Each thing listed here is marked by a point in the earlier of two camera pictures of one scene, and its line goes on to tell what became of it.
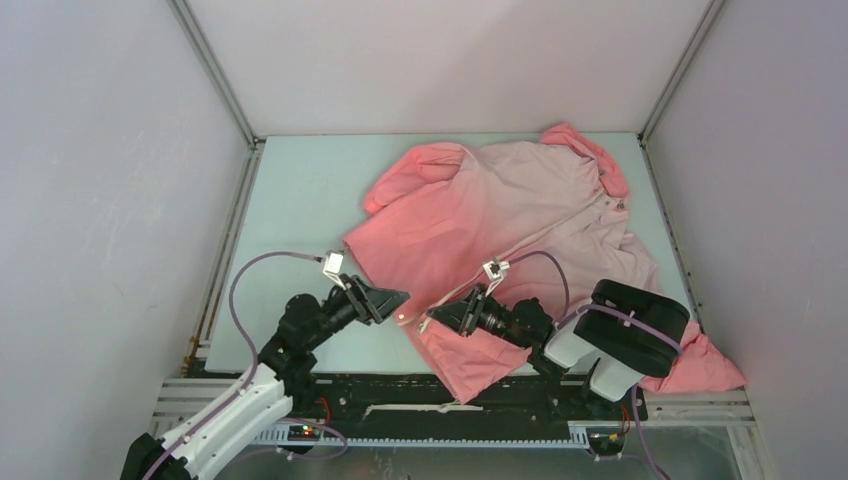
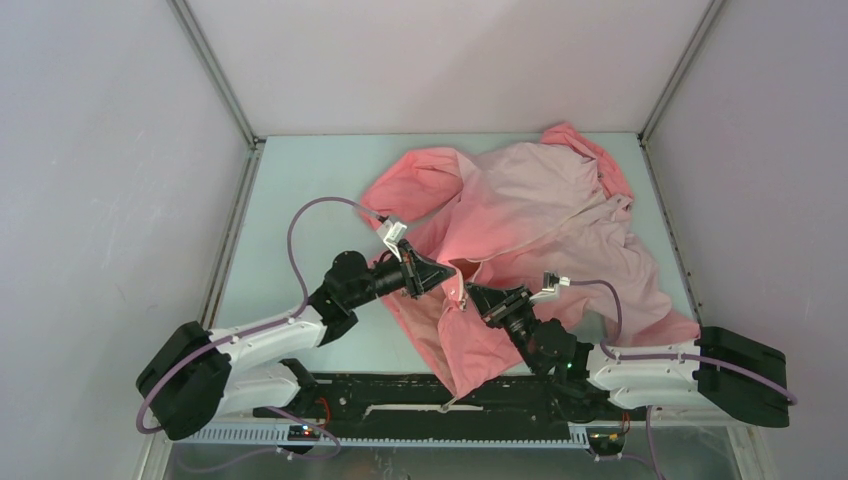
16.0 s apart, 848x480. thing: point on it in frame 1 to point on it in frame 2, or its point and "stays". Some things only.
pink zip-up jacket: x=546 y=219 stays
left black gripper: x=372 y=305 to x=417 y=268
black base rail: x=414 y=402 stays
